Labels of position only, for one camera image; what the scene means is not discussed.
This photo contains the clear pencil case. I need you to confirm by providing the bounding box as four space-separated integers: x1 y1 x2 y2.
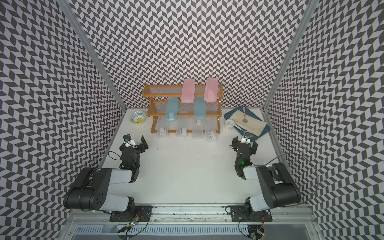
204 117 218 142
156 117 169 138
176 117 189 137
193 119 204 140

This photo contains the teal pencil case with label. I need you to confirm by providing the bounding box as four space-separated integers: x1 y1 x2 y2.
165 97 179 122

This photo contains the teal pencil case plain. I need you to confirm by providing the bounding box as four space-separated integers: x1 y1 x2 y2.
194 97 206 120

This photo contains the pink pencil case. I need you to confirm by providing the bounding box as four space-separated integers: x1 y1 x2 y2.
181 79 196 104
204 78 219 103

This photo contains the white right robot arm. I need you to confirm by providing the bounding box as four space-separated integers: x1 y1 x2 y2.
231 137 302 218

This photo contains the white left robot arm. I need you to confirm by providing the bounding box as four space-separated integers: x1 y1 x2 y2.
64 137 242 212

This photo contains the wooden three-tier shelf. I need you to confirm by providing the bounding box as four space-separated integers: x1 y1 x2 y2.
143 85 224 134

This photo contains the beige cloth napkin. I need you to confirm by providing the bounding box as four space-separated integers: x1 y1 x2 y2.
230 110 267 137

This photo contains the teal plastic tray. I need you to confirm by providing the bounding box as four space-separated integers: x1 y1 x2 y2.
224 106 271 141

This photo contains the patterned ceramic bowl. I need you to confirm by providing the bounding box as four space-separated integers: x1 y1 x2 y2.
130 111 147 125

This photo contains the large white-handled spoon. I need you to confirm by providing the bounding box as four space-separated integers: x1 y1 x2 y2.
235 125 254 138

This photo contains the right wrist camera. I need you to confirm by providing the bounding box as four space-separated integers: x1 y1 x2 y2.
241 131 252 144

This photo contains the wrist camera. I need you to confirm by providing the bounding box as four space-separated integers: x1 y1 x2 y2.
241 131 252 144
123 134 136 148

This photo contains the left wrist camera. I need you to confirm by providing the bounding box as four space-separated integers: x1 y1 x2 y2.
123 134 136 148

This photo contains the small pink-handled spoon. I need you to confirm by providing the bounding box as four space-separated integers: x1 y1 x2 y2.
243 107 248 123

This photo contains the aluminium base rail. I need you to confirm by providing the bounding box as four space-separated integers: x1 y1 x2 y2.
60 204 323 240

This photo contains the aluminium corner post right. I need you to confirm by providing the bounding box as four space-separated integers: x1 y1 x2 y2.
261 0 320 111

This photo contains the aluminium corner post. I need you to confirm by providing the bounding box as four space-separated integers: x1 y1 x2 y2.
56 0 127 113
261 0 320 111

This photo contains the aluminium corner post left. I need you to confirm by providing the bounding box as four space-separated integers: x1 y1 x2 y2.
56 0 127 113

